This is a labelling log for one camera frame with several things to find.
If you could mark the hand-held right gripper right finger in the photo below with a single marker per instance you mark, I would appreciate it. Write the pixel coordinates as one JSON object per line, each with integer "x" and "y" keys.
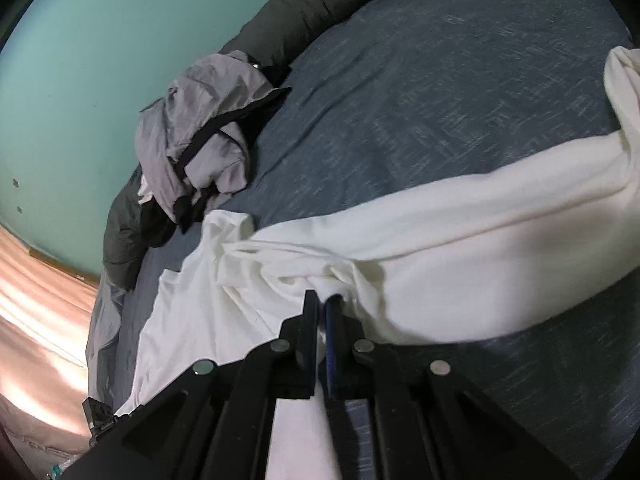
{"x": 331, "y": 355}

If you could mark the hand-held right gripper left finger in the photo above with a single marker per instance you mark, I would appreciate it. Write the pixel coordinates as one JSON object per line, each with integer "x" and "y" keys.
{"x": 307, "y": 340}

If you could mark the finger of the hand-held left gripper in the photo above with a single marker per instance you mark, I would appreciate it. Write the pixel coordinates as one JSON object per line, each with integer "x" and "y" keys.
{"x": 100, "y": 420}

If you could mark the white long-sleeve shirt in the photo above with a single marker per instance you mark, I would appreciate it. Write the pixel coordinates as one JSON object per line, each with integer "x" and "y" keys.
{"x": 450, "y": 240}

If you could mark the light grey bed sheet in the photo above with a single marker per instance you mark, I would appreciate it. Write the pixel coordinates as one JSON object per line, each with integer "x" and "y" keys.
{"x": 102, "y": 340}

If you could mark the pink curtain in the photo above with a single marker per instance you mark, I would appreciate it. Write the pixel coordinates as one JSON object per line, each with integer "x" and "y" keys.
{"x": 40, "y": 335}

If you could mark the wooden window trim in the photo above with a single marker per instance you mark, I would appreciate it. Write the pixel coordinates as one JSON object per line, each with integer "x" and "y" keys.
{"x": 65, "y": 266}

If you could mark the bed with blue-grey sheet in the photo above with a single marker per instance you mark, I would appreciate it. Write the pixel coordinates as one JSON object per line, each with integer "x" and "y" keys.
{"x": 400, "y": 110}

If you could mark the grey jacket with black trim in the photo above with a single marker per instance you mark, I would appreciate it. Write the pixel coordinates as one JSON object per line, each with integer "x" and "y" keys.
{"x": 200, "y": 110}

